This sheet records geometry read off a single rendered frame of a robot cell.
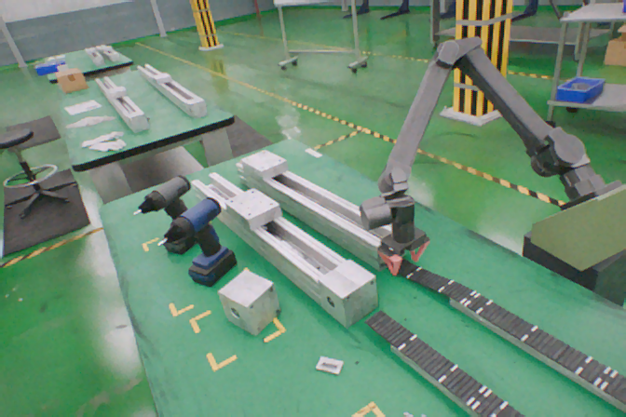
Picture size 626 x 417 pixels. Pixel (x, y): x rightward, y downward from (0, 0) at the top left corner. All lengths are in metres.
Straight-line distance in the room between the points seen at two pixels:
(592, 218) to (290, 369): 0.74
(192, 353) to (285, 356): 0.22
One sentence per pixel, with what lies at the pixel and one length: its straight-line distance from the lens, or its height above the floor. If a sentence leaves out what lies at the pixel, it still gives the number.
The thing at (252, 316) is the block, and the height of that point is 0.84.
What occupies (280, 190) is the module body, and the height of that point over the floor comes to 0.86.
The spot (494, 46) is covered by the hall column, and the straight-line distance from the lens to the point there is 4.14.
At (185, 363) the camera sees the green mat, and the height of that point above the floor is 0.78.
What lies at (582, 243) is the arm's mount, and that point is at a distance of 1.15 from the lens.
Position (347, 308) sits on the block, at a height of 0.84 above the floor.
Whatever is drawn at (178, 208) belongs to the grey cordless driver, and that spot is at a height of 0.91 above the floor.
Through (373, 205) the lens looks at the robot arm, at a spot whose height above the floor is 1.00.
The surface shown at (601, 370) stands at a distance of 0.94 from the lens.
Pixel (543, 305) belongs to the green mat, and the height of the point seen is 0.78.
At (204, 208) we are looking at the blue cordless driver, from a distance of 1.13.
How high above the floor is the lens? 1.51
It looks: 31 degrees down
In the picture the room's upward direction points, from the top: 10 degrees counter-clockwise
